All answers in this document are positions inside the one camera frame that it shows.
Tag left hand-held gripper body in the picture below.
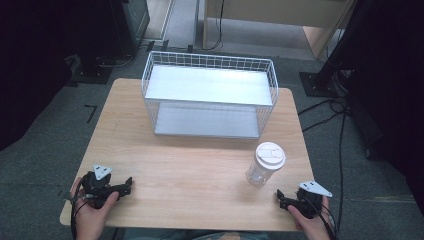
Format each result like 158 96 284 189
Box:
80 163 125 210

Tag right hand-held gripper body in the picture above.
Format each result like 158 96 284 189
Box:
289 180 334 220

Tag person's right hand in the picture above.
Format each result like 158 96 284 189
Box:
287 195 335 240

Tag person's left hand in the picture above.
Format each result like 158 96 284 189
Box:
70 176 120 240

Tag clear cup with white lid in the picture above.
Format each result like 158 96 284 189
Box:
245 141 287 188

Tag black metal stand with base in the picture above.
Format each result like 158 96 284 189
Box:
298 0 371 99
68 0 134 85

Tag dark curtain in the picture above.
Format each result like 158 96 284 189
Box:
0 0 84 153

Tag dark cabinet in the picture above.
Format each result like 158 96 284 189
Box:
109 0 151 56

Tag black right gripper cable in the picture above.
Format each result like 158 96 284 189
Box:
311 199 338 240

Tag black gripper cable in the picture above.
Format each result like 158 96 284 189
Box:
64 181 88 240
311 199 338 240

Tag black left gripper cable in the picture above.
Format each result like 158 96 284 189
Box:
64 181 88 240

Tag black floor cable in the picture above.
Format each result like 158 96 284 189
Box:
297 68 354 233

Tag white wire shelf rack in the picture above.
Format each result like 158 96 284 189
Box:
141 50 280 140

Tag black hanging cable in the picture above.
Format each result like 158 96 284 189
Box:
201 0 225 53

